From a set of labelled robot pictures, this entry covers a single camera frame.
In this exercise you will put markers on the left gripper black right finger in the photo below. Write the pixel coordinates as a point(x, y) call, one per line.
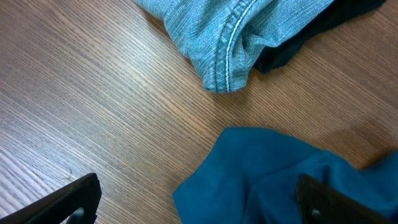
point(320, 204)

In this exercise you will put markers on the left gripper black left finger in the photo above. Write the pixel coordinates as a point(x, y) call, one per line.
point(76, 202)

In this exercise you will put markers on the dark blue polo shirt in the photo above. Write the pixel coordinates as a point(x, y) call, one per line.
point(251, 174)

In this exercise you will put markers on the black folded garment under jeans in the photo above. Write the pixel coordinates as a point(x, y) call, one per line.
point(338, 12)

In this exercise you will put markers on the light blue folded jeans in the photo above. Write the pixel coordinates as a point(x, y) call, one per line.
point(224, 38)

